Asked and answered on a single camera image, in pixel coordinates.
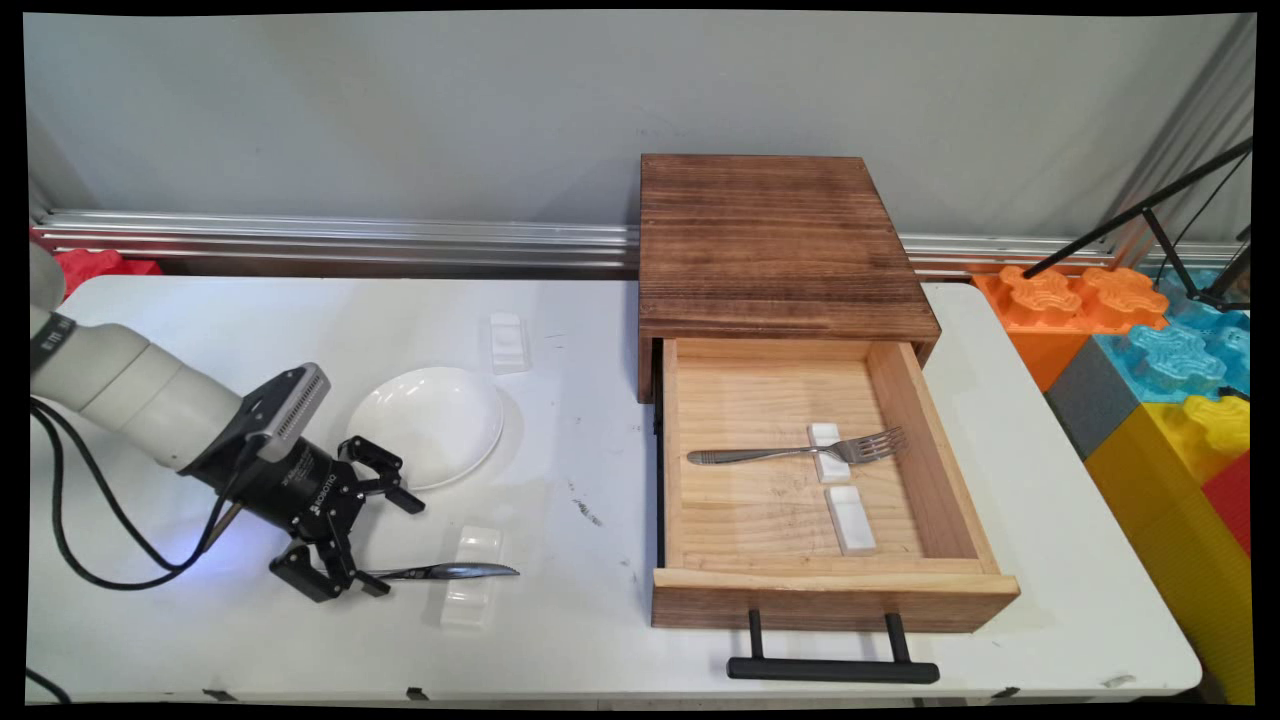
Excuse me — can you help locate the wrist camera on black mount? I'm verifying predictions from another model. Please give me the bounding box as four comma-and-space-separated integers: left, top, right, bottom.
240, 362, 332, 463

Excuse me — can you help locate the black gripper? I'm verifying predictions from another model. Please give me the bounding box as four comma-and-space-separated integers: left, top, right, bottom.
180, 436, 426, 604

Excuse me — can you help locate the white round plate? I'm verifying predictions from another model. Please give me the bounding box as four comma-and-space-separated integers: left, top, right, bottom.
347, 366, 505, 492

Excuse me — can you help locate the aluminium rail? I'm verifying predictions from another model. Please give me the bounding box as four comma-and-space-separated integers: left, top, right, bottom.
30, 210, 1251, 279

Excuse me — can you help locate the dark wooden drawer cabinet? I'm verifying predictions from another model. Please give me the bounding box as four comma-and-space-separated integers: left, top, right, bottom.
636, 153, 943, 404

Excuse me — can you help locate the orange foam block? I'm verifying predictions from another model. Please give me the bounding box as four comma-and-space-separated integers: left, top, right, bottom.
972, 263, 1171, 393

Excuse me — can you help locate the black velcro strap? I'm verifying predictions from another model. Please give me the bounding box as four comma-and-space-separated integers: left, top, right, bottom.
30, 312, 79, 373

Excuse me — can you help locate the white ceramic cutlery rest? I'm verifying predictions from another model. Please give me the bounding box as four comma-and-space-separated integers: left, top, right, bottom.
806, 422, 853, 484
438, 525, 504, 631
487, 312, 531, 375
823, 485, 877, 557

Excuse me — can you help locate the silver metal fork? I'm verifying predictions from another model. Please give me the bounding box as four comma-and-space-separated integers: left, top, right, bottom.
686, 427, 909, 467

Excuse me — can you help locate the black drawer handle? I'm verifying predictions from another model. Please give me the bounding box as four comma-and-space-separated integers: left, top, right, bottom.
726, 608, 941, 686

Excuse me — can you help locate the grey foam block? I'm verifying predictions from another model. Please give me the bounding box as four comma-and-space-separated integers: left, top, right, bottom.
1044, 338, 1143, 461

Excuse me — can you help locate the red foam block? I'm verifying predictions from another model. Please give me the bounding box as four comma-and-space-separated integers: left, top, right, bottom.
30, 230, 163, 301
1202, 452, 1253, 556

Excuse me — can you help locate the black tripod stand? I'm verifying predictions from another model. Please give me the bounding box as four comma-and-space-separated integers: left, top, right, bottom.
1022, 135, 1256, 313

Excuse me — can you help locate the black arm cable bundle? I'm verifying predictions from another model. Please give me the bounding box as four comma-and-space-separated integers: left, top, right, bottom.
25, 400, 246, 704

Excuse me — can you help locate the silver metal knife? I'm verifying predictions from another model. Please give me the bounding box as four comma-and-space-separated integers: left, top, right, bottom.
360, 562, 521, 584

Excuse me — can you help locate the blue foam block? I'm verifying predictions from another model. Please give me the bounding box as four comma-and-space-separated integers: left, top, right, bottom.
1095, 265, 1253, 401

